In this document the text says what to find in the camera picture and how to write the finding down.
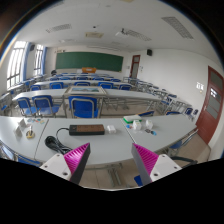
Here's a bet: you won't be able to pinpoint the brown door with window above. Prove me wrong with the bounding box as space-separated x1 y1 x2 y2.
129 54 141 79

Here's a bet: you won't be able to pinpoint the green chalkboard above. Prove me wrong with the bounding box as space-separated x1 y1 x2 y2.
55 51 124 73

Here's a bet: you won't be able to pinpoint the white card stand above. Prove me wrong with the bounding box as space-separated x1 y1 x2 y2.
13 124 23 136
18 118 28 129

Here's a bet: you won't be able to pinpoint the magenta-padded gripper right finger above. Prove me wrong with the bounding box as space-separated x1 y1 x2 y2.
131 143 183 186

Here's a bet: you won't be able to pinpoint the narrow window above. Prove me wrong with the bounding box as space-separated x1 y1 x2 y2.
33 44 45 77

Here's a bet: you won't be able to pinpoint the blue curtain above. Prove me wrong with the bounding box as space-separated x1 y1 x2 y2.
41 46 48 75
22 42 31 81

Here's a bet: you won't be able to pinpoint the green and white box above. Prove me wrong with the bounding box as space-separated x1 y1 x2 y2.
122 114 143 124

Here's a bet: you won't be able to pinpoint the ceiling air conditioner vent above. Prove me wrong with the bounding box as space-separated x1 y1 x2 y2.
84 31 104 39

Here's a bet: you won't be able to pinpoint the large white carton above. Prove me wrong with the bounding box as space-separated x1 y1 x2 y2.
132 119 142 131

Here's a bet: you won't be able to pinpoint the colourful sticker sheet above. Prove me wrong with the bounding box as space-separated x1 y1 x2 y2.
26 117 46 125

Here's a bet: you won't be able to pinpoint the large window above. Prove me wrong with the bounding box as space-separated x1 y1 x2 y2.
6 40 27 89

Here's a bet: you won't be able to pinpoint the red-brown side door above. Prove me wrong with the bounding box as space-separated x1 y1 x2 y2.
195 65 224 145

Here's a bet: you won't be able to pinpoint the ceiling projector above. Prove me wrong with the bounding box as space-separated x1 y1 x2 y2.
114 28 129 38

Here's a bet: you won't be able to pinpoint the ceiling light panels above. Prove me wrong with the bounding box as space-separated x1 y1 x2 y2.
45 15 194 43

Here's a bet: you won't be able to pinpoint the black power cable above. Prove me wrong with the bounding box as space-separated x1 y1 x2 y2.
44 127 73 155

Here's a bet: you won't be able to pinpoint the grey classroom desks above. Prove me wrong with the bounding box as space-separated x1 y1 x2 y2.
0 71 193 118

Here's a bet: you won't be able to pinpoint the yellow round tape measure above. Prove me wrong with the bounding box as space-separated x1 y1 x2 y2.
25 125 36 139

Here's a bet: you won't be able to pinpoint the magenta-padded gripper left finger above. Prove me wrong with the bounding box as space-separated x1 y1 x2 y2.
39 142 92 185

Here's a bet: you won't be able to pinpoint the orange lectern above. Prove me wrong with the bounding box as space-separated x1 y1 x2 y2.
81 67 98 74

